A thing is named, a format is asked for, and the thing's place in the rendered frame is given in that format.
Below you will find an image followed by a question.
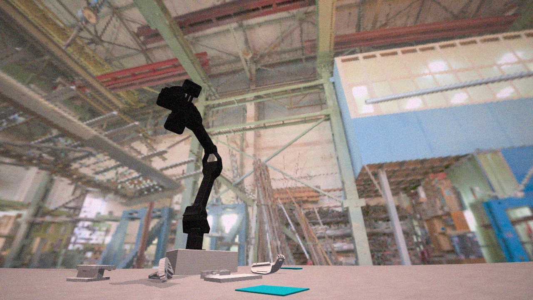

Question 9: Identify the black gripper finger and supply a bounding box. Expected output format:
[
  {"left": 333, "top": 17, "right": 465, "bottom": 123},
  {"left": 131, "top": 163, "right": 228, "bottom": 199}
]
[
  {"left": 181, "top": 83, "right": 200, "bottom": 97},
  {"left": 167, "top": 110, "right": 187, "bottom": 129}
]

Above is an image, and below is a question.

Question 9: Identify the teal flat plate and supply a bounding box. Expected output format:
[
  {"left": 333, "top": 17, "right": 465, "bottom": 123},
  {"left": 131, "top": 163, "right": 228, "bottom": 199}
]
[{"left": 235, "top": 285, "right": 309, "bottom": 296}]

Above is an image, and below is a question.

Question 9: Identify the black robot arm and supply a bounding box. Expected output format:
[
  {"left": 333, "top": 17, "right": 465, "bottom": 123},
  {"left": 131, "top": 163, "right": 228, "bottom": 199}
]
[{"left": 156, "top": 86, "right": 222, "bottom": 250}]

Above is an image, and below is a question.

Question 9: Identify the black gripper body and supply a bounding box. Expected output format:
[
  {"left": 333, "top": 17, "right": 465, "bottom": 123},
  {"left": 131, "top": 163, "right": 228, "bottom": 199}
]
[{"left": 164, "top": 79, "right": 202, "bottom": 134}]

